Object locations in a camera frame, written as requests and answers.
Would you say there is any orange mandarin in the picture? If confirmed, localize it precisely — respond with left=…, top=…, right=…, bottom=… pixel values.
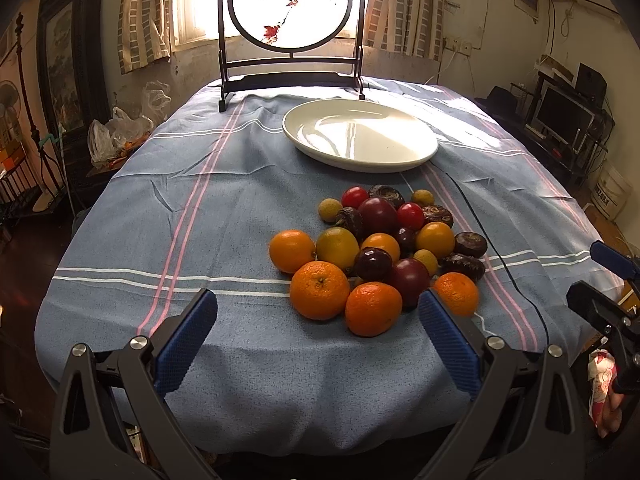
left=344, top=282, right=402, bottom=337
left=432, top=272, right=480, bottom=318
left=288, top=261, right=350, bottom=322
left=269, top=230, right=316, bottom=274

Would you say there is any red tomato back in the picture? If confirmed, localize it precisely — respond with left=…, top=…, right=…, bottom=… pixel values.
left=341, top=186, right=369, bottom=209

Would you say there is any red tomato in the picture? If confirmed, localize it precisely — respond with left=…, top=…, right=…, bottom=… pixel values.
left=341, top=186, right=369, bottom=209
left=397, top=203, right=425, bottom=232

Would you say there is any dark red plum front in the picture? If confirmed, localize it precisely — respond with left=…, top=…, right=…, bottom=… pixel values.
left=388, top=258, right=431, bottom=312

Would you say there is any small yellow fruit centre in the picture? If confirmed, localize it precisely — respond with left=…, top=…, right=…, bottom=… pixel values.
left=413, top=249, right=439, bottom=276

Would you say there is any small yellow fruit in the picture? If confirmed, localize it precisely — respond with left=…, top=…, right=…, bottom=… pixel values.
left=411, top=188, right=435, bottom=207
left=318, top=198, right=342, bottom=224
left=413, top=249, right=439, bottom=276

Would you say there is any orange citrus right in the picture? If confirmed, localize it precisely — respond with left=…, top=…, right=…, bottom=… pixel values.
left=416, top=222, right=456, bottom=259

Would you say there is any dark plum small centre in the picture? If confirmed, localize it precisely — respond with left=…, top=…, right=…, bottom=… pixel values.
left=352, top=247, right=394, bottom=282

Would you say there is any dark plum small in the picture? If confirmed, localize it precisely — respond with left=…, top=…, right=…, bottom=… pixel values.
left=394, top=226, right=416, bottom=258
left=352, top=247, right=394, bottom=282

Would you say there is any dark plum small back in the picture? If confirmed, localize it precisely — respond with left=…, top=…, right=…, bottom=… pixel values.
left=394, top=226, right=416, bottom=258

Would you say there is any black monitor on shelf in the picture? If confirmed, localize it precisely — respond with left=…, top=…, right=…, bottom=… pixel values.
left=529, top=82, right=594, bottom=153

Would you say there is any small orange centre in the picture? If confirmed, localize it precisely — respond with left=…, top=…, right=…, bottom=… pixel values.
left=360, top=233, right=401, bottom=262

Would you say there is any dark water chestnut mid right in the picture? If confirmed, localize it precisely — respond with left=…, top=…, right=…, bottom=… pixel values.
left=422, top=205, right=454, bottom=228

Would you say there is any red tomato right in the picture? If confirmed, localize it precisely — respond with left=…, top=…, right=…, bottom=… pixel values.
left=397, top=203, right=425, bottom=232

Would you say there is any small yellow fruit back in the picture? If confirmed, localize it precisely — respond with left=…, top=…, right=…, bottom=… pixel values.
left=411, top=188, right=435, bottom=207

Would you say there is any large dark red plum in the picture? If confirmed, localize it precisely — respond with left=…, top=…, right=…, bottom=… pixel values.
left=358, top=197, right=398, bottom=234

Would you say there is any dark water chestnut back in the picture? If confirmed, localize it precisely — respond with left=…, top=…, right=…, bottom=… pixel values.
left=369, top=184, right=406, bottom=209

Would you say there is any black hat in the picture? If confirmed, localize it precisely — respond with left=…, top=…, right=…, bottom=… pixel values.
left=474, top=86, right=518, bottom=115

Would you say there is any small yellow fruit left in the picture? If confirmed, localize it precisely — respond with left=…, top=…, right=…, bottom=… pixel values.
left=318, top=198, right=342, bottom=224

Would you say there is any white plastic bag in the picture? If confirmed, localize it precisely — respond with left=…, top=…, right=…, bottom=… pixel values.
left=88, top=80, right=171, bottom=168

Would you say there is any black coat stand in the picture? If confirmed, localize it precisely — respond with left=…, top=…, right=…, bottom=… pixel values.
left=15, top=12, right=76, bottom=214

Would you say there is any white ceramic plate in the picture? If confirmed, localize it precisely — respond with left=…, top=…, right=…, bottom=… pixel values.
left=282, top=99, right=438, bottom=174

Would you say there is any standing fan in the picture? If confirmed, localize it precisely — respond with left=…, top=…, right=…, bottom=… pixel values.
left=1, top=80, right=52, bottom=220

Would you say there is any right striped curtain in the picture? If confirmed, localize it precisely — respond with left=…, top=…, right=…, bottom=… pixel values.
left=363, top=0, right=444, bottom=61

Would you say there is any striped curtain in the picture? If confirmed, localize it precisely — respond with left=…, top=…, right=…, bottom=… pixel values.
left=117, top=0, right=171, bottom=74
left=363, top=0, right=444, bottom=61

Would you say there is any left striped curtain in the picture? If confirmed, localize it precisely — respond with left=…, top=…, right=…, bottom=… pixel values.
left=117, top=0, right=171, bottom=74

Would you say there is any round bird painting screen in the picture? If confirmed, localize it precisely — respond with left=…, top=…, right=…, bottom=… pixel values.
left=216, top=0, right=366, bottom=112

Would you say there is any black cable on table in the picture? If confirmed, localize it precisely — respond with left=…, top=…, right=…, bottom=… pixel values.
left=439, top=171, right=551, bottom=351

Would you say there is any dark framed wall painting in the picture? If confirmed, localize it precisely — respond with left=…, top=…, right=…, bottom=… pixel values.
left=36, top=0, right=108, bottom=136

